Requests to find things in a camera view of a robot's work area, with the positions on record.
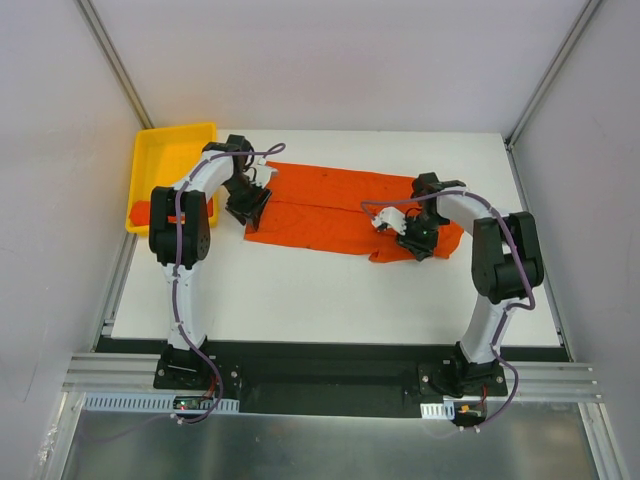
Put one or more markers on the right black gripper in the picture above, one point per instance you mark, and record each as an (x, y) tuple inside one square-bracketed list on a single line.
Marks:
[(417, 245)]

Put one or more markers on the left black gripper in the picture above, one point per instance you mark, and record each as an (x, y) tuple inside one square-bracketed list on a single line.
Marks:
[(251, 206)]

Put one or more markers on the orange t shirt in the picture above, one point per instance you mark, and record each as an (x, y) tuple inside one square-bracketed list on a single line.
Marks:
[(140, 212), (319, 208)]

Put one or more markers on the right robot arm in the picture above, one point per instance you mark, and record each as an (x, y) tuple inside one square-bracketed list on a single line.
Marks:
[(506, 264)]

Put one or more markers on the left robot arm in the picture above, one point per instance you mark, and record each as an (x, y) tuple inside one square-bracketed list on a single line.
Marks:
[(180, 239)]

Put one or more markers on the yellow plastic bin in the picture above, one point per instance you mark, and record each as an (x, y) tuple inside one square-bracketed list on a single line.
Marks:
[(161, 157)]

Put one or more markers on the rolled orange t shirt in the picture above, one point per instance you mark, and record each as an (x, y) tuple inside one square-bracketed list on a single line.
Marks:
[(140, 212)]

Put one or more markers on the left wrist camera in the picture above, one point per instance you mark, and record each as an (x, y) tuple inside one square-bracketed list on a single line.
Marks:
[(262, 174)]

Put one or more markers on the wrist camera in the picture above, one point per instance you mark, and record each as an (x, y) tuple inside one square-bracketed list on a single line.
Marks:
[(390, 218), (262, 174)]

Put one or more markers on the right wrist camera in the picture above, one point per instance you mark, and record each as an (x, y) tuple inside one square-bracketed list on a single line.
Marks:
[(390, 218)]

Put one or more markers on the left aluminium frame post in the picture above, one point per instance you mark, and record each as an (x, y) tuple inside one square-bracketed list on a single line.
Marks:
[(98, 30)]

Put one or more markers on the aluminium frame post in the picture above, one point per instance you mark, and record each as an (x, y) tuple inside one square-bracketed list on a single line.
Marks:
[(569, 43), (98, 30)]

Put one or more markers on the right white cable duct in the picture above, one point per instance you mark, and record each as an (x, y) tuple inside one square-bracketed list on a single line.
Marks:
[(437, 411)]

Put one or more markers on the white cable duct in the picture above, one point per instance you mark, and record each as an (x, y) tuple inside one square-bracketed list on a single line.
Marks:
[(157, 403), (437, 411)]

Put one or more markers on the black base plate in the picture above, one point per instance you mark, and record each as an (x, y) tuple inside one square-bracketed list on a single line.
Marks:
[(324, 379)]

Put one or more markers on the aluminium front rail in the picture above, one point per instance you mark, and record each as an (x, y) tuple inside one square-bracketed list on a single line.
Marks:
[(538, 381)]

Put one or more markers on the left white cable duct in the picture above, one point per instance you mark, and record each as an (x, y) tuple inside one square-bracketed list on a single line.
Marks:
[(157, 403)]

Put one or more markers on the right aluminium frame post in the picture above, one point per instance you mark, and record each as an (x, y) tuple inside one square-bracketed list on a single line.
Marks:
[(569, 43)]

